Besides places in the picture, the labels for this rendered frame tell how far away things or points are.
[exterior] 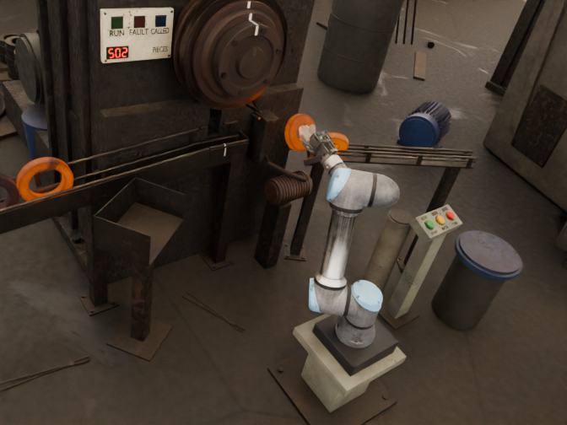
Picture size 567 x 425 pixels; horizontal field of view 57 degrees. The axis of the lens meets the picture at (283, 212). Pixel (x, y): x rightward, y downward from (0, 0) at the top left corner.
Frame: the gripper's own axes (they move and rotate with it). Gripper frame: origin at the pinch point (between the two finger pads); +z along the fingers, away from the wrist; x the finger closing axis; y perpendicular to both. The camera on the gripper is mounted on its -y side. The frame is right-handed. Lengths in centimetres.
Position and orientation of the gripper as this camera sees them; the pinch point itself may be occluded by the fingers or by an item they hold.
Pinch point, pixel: (301, 128)
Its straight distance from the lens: 220.9
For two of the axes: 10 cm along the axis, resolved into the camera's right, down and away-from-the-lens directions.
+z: -5.2, -7.7, 3.7
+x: -7.7, 2.4, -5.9
